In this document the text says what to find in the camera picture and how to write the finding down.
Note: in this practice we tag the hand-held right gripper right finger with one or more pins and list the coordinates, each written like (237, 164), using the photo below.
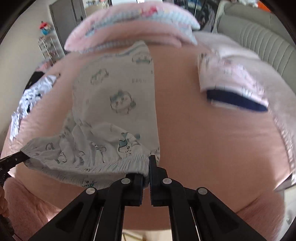
(155, 180)

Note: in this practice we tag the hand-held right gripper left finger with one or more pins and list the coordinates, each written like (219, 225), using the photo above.
(135, 192)

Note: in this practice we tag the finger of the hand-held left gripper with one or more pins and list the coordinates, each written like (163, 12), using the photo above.
(16, 158)

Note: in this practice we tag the light blue printed pants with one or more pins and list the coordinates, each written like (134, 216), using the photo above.
(115, 104)

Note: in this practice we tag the white navy printed clothes pile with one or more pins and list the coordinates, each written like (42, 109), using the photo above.
(30, 99)

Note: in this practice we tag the person's left hand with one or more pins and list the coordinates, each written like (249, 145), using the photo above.
(3, 200)

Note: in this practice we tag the pink fluffy fabric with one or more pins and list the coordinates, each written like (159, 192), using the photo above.
(27, 208)

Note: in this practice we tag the pink bed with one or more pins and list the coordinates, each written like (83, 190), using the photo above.
(196, 150)

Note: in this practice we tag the dark object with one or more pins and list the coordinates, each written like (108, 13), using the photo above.
(34, 78)

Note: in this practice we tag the white shelf rack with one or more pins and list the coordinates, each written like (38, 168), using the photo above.
(49, 49)

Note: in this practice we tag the folded pink garment navy collar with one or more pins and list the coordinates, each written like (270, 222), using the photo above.
(231, 76)

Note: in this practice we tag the colourful plush toy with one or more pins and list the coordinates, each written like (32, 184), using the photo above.
(45, 27)

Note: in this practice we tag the grey wardrobe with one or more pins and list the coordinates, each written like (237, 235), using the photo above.
(64, 18)

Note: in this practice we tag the pink checked quilt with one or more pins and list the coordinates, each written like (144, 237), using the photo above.
(138, 27)

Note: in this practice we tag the dark desk clutter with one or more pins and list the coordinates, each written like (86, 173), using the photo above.
(205, 14)

